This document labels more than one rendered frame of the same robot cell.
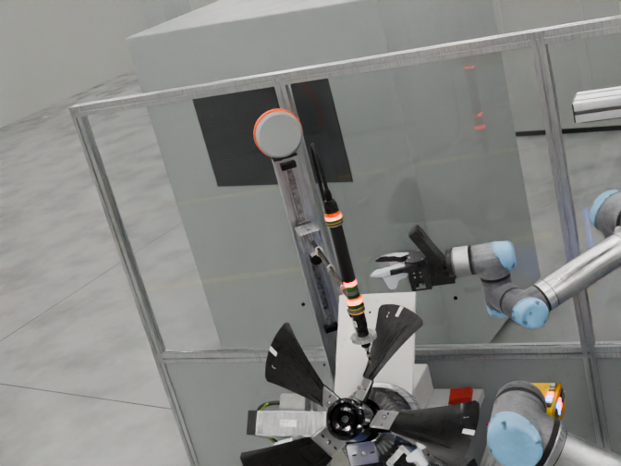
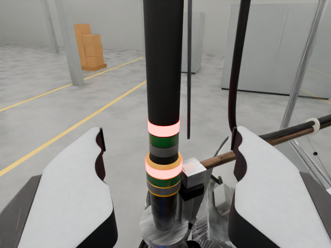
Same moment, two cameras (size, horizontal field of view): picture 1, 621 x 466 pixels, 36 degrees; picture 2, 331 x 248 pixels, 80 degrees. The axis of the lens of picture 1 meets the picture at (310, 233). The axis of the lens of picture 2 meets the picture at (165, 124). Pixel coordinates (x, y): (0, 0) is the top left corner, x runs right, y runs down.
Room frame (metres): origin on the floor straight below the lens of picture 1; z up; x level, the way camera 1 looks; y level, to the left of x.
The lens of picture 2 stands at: (2.26, -0.25, 1.72)
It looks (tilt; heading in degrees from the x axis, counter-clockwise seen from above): 28 degrees down; 71
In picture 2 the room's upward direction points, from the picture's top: straight up
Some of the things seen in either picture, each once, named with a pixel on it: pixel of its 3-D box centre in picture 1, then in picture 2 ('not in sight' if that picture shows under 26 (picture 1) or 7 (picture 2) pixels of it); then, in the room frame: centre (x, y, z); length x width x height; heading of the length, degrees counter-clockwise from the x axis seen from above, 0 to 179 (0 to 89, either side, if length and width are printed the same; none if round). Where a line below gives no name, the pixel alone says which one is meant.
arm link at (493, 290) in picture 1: (502, 295); not in sight; (2.19, -0.43, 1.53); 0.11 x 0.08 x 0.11; 14
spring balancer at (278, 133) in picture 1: (278, 133); not in sight; (3.04, 0.02, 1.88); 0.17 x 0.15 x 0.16; 62
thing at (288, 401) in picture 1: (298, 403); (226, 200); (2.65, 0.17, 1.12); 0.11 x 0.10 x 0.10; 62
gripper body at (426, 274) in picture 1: (431, 267); not in sight; (2.26, -0.28, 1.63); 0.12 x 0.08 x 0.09; 72
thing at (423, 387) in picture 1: (403, 388); not in sight; (2.93, -0.17, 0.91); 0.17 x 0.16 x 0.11; 152
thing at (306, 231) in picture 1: (309, 237); not in sight; (2.95, 0.01, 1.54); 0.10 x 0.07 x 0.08; 7
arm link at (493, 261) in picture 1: (492, 258); not in sight; (2.21, -0.43, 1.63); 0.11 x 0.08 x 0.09; 72
